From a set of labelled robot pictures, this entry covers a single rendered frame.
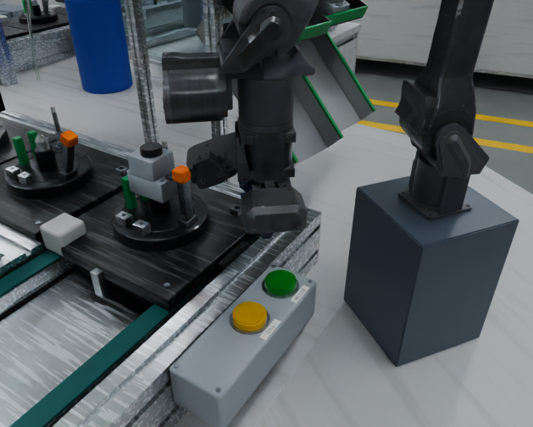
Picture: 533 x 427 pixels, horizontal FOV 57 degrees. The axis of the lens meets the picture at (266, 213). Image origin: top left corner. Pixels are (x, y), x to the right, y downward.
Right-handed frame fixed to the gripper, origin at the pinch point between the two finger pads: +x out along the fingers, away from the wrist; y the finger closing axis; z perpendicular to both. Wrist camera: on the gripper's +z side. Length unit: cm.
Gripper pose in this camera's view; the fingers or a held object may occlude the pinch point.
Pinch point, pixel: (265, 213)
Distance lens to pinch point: 57.8
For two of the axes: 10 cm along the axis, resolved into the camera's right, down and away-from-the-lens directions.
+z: -9.9, 0.6, -0.9
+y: 1.1, 5.5, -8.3
